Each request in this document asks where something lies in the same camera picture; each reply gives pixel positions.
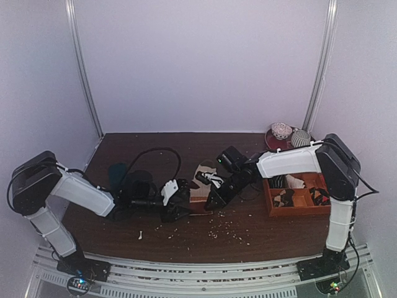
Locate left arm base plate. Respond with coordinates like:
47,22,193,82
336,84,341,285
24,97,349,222
56,259,111,282

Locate left aluminium frame post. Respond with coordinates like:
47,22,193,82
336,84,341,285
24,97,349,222
65,0,104,139

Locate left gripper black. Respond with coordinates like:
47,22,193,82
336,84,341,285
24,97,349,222
132,194,194,224

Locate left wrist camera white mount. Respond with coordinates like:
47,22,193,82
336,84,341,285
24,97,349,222
161,179,179,206

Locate dark teal patterned sock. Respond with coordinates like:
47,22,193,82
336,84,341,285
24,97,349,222
108,163,127,191

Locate right aluminium frame post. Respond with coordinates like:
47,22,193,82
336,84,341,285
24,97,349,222
302,0,338,132

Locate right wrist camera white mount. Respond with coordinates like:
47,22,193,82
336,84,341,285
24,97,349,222
204,173,224,189

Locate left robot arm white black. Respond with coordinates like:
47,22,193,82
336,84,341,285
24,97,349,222
6,151,192,276

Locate aluminium frame post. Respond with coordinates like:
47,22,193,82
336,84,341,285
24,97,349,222
302,0,338,132
65,0,104,139

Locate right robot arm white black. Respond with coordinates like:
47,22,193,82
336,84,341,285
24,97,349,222
195,133,361,274

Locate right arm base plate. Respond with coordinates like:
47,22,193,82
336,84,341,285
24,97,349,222
296,257,350,281

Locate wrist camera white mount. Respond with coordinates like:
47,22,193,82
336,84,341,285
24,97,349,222
204,173,224,189
161,179,179,206

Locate grey striped cup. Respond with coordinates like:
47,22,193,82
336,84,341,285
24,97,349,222
291,129,311,148

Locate red round plate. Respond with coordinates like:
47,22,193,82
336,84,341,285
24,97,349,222
264,127,298,150

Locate aluminium front rail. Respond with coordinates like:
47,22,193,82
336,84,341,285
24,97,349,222
22,245,385,297

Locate wooden compartment tray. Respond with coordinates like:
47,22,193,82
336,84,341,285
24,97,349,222
263,173,331,217

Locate white dotted bowl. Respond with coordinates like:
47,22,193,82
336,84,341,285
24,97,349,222
271,122,293,140

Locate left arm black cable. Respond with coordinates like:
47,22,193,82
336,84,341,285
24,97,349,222
117,147,182,193

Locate cream striped knitted sock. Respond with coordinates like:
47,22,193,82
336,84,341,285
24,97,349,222
189,160,216,216

